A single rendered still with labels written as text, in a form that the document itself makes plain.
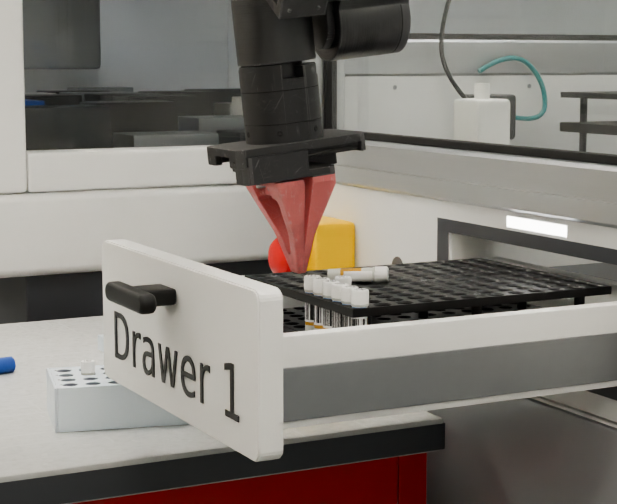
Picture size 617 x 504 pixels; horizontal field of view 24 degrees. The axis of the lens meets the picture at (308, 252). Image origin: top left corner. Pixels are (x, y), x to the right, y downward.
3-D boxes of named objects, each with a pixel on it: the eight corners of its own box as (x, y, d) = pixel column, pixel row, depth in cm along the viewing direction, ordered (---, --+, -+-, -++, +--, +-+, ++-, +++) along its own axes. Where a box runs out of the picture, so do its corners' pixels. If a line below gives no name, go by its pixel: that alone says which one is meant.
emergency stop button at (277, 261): (282, 281, 141) (282, 240, 141) (264, 275, 145) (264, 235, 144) (309, 278, 143) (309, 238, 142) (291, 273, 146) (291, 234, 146)
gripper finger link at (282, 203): (376, 267, 107) (364, 140, 105) (289, 284, 104) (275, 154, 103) (335, 256, 113) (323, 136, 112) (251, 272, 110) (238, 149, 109)
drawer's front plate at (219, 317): (258, 465, 91) (258, 290, 89) (103, 375, 116) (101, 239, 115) (284, 461, 92) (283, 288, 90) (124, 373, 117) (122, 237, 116)
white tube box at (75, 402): (55, 433, 121) (54, 388, 121) (47, 409, 129) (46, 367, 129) (202, 423, 124) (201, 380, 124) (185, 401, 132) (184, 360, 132)
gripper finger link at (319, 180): (347, 272, 106) (335, 145, 104) (258, 290, 103) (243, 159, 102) (307, 261, 112) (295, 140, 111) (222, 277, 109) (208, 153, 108)
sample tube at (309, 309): (303, 339, 106) (303, 276, 106) (304, 336, 108) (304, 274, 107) (320, 339, 106) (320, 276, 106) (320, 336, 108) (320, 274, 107)
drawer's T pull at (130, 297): (141, 316, 98) (140, 295, 97) (104, 299, 104) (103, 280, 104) (190, 311, 99) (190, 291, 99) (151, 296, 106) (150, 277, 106)
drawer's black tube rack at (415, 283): (352, 401, 100) (352, 308, 99) (245, 355, 116) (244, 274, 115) (609, 369, 110) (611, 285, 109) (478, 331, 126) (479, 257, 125)
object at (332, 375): (273, 432, 93) (273, 338, 92) (132, 358, 116) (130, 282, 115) (745, 371, 111) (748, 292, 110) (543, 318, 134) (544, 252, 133)
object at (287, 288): (352, 317, 99) (352, 309, 99) (244, 282, 115) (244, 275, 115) (376, 315, 100) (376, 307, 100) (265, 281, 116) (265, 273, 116)
